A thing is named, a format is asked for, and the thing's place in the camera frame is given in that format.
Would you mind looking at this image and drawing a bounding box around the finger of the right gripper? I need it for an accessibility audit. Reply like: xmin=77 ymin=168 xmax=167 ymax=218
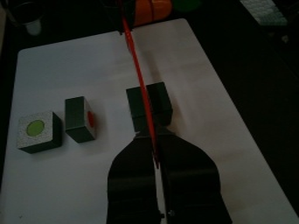
xmin=126 ymin=0 xmax=138 ymax=32
xmin=102 ymin=0 xmax=126 ymax=35

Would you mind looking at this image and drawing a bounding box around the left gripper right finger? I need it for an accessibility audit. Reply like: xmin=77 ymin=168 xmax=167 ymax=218
xmin=155 ymin=125 xmax=234 ymax=224

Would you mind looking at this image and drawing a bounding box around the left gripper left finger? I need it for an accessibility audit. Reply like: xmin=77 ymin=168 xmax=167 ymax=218
xmin=106 ymin=130 xmax=162 ymax=224

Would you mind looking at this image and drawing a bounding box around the black sushi piece red centre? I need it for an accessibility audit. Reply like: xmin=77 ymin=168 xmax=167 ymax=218
xmin=63 ymin=95 xmax=99 ymax=144
xmin=145 ymin=81 xmax=174 ymax=129

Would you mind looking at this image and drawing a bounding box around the black sushi piece green centre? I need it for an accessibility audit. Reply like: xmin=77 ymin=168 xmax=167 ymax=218
xmin=15 ymin=110 xmax=63 ymax=155

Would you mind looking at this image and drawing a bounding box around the orange toy food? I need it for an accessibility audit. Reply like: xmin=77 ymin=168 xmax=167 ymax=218
xmin=134 ymin=0 xmax=174 ymax=27

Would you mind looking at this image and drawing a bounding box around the white cutting board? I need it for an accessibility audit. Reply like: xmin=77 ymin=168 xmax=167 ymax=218
xmin=0 ymin=17 xmax=299 ymax=224

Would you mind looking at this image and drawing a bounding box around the pale gridded plastic item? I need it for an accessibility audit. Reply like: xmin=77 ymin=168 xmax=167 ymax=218
xmin=238 ymin=0 xmax=289 ymax=27

